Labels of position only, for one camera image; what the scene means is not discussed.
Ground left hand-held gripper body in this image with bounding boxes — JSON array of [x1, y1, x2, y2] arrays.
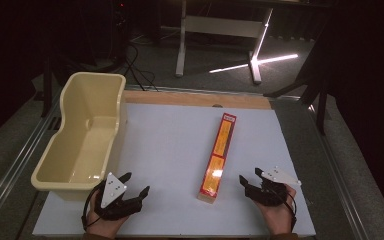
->
[[93, 172, 144, 221]]

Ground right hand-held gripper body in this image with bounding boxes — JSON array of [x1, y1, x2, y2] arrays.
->
[[243, 166, 303, 207]]

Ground long red and orange box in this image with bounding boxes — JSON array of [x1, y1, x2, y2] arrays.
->
[[197, 112, 238, 205]]

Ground cream plastic tub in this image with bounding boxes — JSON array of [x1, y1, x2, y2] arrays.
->
[[30, 71, 128, 202]]

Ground person's right hand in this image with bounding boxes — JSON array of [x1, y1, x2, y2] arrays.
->
[[253, 184, 298, 237]]

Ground person's left hand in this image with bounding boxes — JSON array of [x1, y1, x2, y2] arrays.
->
[[85, 192, 130, 240]]

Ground black tripod stand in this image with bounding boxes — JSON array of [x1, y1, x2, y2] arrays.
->
[[263, 33, 336, 136]]

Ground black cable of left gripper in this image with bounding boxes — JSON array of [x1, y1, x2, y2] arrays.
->
[[81, 182, 105, 232]]

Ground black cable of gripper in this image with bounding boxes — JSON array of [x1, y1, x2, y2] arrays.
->
[[269, 185, 298, 233], [81, 182, 105, 232]]

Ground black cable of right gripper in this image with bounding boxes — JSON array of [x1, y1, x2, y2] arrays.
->
[[269, 185, 298, 233]]

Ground black floor cables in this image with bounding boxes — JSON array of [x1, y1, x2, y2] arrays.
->
[[121, 31, 181, 92]]

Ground white metal table frame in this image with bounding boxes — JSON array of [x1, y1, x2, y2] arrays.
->
[[174, 0, 299, 85]]

